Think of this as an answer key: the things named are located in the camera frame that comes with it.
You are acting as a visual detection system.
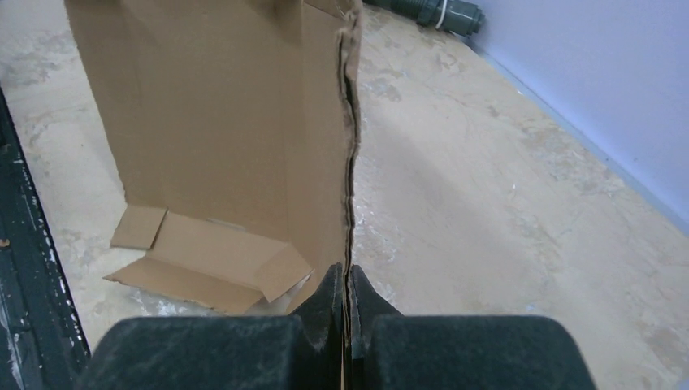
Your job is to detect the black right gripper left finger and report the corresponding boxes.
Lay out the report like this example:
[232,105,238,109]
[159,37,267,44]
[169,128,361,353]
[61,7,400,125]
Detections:
[75,264,344,389]

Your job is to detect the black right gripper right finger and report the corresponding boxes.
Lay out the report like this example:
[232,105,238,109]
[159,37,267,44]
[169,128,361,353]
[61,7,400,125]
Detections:
[349,266,596,389]

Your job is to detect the brown cardboard box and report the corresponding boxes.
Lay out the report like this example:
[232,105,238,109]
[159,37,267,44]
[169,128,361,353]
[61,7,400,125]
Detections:
[65,1,362,314]

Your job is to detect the dark grey corrugated pipe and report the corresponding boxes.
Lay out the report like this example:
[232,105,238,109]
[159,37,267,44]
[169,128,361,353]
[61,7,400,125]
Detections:
[365,0,485,37]

